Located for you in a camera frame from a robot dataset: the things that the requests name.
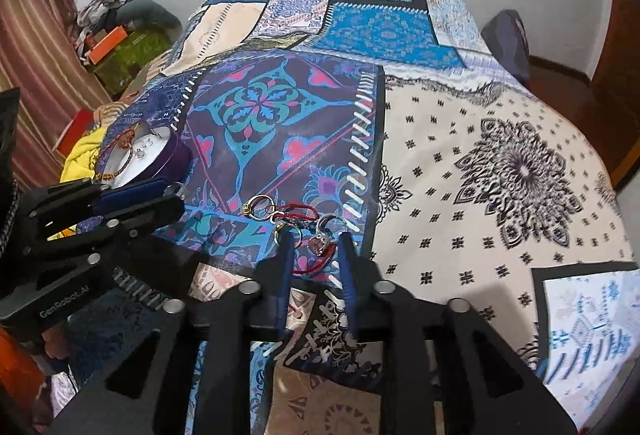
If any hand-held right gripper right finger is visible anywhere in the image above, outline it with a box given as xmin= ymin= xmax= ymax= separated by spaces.
xmin=336 ymin=231 xmax=591 ymax=435

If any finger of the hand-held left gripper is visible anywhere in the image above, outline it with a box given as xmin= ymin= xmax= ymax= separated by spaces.
xmin=47 ymin=196 xmax=186 ymax=266
xmin=27 ymin=178 xmax=187 ymax=222

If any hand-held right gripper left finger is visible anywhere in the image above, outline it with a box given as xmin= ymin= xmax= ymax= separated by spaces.
xmin=50 ymin=231 xmax=300 ymax=435

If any pink stone ring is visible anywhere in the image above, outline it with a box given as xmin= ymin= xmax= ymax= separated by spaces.
xmin=307 ymin=235 xmax=334 ymax=259

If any purple round tin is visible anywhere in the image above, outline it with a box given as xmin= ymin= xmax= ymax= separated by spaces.
xmin=97 ymin=121 xmax=193 ymax=190

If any yellow cloth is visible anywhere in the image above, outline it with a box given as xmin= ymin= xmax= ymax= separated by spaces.
xmin=60 ymin=130 xmax=119 ymax=187

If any red box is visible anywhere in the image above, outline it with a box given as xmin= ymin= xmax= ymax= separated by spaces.
xmin=54 ymin=109 xmax=96 ymax=159

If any orange cloth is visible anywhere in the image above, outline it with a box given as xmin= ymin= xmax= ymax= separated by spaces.
xmin=0 ymin=329 xmax=47 ymax=421

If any green box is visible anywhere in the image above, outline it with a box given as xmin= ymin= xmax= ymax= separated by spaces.
xmin=92 ymin=28 xmax=174 ymax=97

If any orange box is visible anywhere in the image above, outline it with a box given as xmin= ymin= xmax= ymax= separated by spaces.
xmin=82 ymin=26 xmax=128 ymax=65

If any patchwork printed bedspread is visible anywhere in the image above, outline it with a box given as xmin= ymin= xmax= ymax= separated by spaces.
xmin=50 ymin=0 xmax=640 ymax=435

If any striped curtain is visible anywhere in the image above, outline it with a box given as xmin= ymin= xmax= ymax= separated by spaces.
xmin=0 ymin=0 xmax=117 ymax=188

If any grey bag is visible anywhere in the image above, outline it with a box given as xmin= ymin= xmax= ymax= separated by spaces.
xmin=115 ymin=0 xmax=182 ymax=34

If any pile of clothes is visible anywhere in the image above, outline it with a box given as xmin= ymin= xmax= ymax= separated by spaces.
xmin=75 ymin=0 xmax=139 ymax=41

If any dark blue cushion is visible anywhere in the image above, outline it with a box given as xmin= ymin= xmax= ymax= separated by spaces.
xmin=481 ymin=9 xmax=531 ymax=84

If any copper beaded bracelet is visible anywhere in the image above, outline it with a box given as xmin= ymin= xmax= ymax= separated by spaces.
xmin=94 ymin=122 xmax=146 ymax=182

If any red cord bracelet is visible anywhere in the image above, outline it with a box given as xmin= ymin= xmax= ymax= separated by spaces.
xmin=270 ymin=202 xmax=331 ymax=277

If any silver ring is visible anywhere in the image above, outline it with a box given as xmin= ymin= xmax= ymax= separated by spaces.
xmin=315 ymin=215 xmax=347 ymax=234

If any large gold ring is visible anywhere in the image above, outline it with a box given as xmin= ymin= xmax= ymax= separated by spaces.
xmin=242 ymin=196 xmax=275 ymax=219

